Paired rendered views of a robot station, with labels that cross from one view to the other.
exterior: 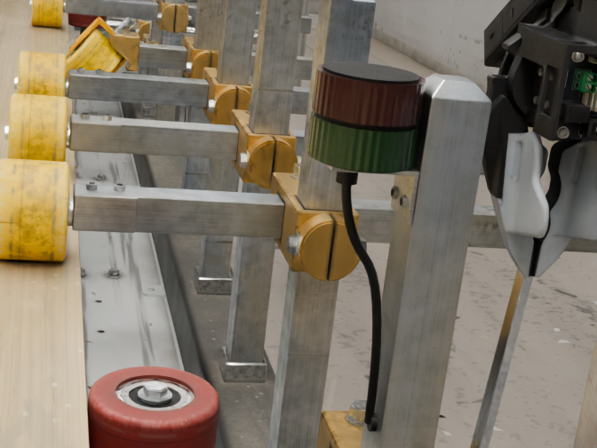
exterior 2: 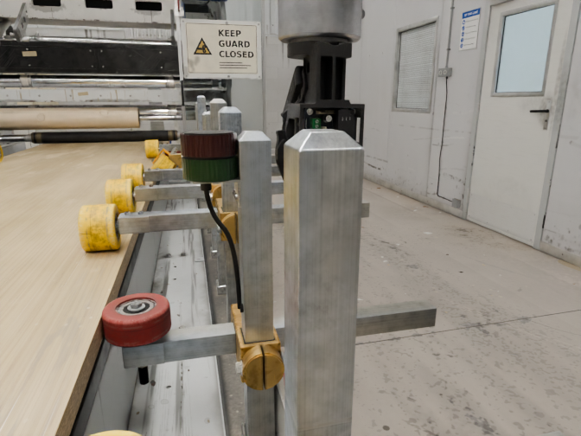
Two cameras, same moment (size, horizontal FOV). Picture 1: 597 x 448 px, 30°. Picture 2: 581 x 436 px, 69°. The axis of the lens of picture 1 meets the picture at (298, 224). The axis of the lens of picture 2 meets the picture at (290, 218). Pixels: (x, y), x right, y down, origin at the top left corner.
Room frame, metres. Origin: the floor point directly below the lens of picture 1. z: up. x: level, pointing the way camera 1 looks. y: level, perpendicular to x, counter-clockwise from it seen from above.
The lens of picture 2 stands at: (0.14, -0.12, 1.15)
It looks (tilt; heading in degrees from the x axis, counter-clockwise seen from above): 16 degrees down; 0
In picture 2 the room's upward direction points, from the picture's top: straight up
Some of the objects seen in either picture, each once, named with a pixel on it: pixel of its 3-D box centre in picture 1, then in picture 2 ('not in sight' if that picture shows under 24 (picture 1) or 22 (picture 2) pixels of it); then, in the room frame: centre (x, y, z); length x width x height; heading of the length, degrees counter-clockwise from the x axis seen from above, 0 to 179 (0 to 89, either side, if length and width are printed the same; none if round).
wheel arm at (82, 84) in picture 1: (241, 94); (220, 171); (1.39, 0.09, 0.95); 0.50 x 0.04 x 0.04; 104
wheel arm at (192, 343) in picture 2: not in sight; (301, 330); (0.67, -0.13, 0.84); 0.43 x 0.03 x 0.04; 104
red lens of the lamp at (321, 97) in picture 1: (368, 93); (209, 144); (0.60, -0.03, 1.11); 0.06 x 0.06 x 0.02
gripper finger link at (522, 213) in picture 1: (529, 211); not in sight; (0.63, -0.13, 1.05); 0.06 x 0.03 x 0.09; 14
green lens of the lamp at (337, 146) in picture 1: (362, 138); (210, 166); (0.60, -0.03, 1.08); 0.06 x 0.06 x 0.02
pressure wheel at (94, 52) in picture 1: (91, 60); (162, 167); (1.59, 0.32, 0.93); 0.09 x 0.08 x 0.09; 104
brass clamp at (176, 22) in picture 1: (171, 13); not in sight; (2.09, 0.28, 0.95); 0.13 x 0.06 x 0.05; 14
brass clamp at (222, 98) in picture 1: (227, 98); not in sight; (1.36, 0.11, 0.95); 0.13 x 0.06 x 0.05; 14
